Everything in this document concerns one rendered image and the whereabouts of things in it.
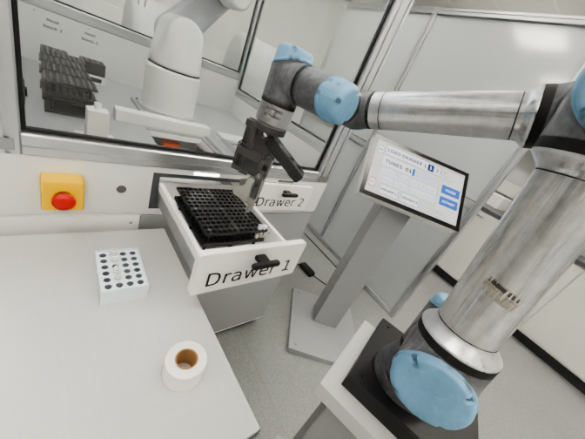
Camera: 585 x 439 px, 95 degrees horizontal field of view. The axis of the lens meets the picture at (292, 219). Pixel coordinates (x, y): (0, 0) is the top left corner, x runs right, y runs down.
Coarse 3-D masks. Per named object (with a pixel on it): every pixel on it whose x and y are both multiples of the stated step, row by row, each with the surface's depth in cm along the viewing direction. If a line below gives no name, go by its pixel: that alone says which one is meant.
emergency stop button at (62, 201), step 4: (56, 196) 55; (60, 196) 55; (64, 196) 56; (68, 196) 56; (72, 196) 57; (52, 200) 55; (56, 200) 55; (60, 200) 56; (64, 200) 56; (68, 200) 56; (72, 200) 57; (52, 204) 56; (56, 204) 56; (60, 204) 56; (64, 204) 56; (68, 204) 57; (72, 204) 57; (56, 208) 56; (60, 208) 57; (64, 208) 57; (68, 208) 57
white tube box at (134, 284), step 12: (96, 252) 59; (108, 252) 60; (120, 252) 62; (132, 252) 63; (96, 264) 57; (108, 264) 58; (120, 264) 59; (132, 264) 61; (96, 276) 57; (108, 276) 55; (132, 276) 57; (144, 276) 58; (108, 288) 54; (120, 288) 53; (132, 288) 55; (144, 288) 57; (108, 300) 53; (120, 300) 55
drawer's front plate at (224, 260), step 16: (288, 240) 68; (208, 256) 52; (224, 256) 55; (240, 256) 58; (272, 256) 65; (288, 256) 69; (192, 272) 54; (208, 272) 55; (224, 272) 58; (256, 272) 65; (272, 272) 69; (288, 272) 74; (192, 288) 55; (208, 288) 58
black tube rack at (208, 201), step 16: (192, 192) 76; (208, 192) 79; (224, 192) 83; (192, 208) 69; (208, 208) 72; (224, 208) 75; (240, 208) 78; (192, 224) 69; (208, 224) 71; (224, 224) 68; (240, 224) 71; (256, 224) 74; (208, 240) 65; (224, 240) 67; (240, 240) 70; (256, 240) 73
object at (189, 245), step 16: (160, 192) 73; (176, 192) 80; (160, 208) 73; (176, 208) 67; (256, 208) 83; (176, 224) 65; (176, 240) 65; (192, 240) 59; (272, 240) 76; (192, 256) 58
